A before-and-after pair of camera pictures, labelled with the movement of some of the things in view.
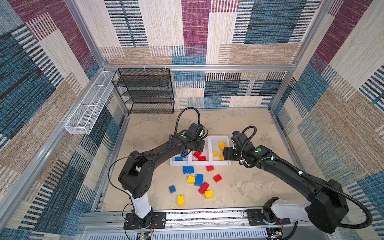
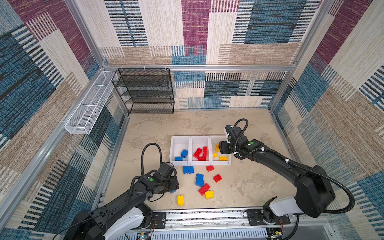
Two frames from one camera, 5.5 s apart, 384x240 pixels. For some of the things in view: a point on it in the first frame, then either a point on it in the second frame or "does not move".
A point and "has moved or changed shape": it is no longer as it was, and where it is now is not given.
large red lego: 197,154 does not move
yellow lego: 221,146 has moved or changed shape
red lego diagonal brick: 203,188 does not move
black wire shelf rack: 145,91 does not move
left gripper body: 197,145 to 171,183
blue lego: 184,155 does not move
